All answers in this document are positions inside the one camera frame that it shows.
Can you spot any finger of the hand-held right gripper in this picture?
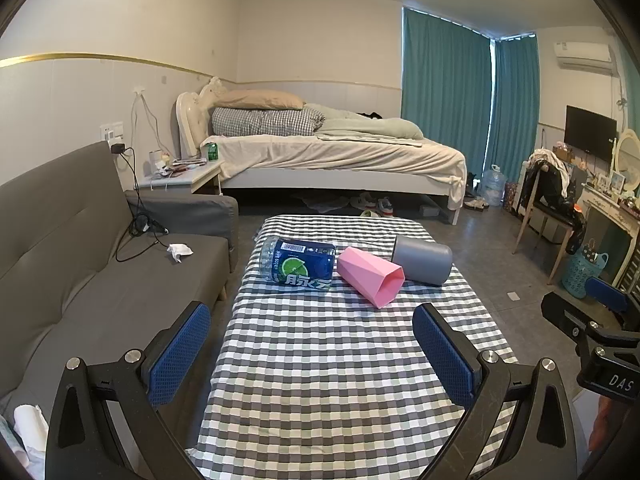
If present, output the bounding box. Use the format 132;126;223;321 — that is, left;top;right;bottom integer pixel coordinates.
541;291;608;349
584;276;640;320

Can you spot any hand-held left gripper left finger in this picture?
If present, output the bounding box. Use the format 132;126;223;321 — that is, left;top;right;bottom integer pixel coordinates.
46;302;211;480

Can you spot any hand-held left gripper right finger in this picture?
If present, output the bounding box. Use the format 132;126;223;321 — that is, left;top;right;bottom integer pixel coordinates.
412;303;587;480

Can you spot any pink cup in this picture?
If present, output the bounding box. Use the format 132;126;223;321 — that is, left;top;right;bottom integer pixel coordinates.
337;246;406;309

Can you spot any grey cup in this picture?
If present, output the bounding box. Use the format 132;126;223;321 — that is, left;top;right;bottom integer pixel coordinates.
391;235;454;287

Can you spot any person's right hand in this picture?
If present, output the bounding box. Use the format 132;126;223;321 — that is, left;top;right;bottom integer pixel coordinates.
587;394;617;454

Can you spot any teal laundry basket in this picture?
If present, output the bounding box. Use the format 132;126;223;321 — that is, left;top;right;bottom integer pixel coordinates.
561;245;610;301

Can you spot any white dressing table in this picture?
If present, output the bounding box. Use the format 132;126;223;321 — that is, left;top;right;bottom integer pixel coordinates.
580;182;640;291

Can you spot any wooden leg chair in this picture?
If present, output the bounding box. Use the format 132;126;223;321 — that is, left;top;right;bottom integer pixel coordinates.
512;160;586;286

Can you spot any black garment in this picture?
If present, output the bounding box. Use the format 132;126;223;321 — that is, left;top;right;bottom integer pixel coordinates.
531;159;587;256

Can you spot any checked tablecloth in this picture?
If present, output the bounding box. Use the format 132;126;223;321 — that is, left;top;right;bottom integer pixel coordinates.
185;215;526;480

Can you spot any white garment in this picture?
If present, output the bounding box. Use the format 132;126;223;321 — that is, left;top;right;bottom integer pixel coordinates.
530;149;574;197

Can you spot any grey sofa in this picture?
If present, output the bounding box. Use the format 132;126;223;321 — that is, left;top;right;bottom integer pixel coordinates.
0;141;240;413

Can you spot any white oval mirror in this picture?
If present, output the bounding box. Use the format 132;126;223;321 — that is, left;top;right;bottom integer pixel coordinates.
614;128;640;175

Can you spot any clear water jug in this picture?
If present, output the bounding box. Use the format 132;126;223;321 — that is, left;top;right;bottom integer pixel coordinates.
481;164;507;206

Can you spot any blue label water bottle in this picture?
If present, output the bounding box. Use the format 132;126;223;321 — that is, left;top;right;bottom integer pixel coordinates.
259;235;337;293

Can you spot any black television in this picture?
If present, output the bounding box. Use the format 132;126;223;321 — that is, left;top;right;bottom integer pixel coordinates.
565;105;618;163

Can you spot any white paper roll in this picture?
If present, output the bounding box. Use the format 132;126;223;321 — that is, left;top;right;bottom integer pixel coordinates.
12;404;51;462

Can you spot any white nightstand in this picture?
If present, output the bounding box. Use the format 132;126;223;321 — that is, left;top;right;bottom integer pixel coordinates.
136;159;224;196

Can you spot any clear plastic bag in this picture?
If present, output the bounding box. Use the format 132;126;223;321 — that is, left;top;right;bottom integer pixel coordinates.
300;192;349;214

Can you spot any narrow teal curtain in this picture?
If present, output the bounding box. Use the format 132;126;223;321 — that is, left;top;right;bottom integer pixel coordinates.
492;34;541;181

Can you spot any white bed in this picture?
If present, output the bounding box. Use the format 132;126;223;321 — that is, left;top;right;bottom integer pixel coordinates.
176;77;468;226

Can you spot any pale green blanket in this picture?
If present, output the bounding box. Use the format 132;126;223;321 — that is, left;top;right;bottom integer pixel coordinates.
305;103;425;142

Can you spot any white air conditioner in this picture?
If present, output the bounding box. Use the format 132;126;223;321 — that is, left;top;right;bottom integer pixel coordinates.
554;41;615;72

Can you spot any wide teal curtain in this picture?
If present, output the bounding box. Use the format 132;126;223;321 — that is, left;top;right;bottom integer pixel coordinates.
401;7;493;196

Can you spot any checked quilt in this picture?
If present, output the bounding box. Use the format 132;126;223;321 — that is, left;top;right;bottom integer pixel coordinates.
211;107;326;137

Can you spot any beige pillow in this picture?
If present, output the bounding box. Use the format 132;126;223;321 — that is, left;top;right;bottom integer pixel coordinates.
212;90;306;111

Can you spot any black charger cable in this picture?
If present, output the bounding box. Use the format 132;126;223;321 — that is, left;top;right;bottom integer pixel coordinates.
111;143;170;263

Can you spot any white wall cable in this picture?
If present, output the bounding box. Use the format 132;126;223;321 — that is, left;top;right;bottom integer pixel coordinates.
131;87;172;162

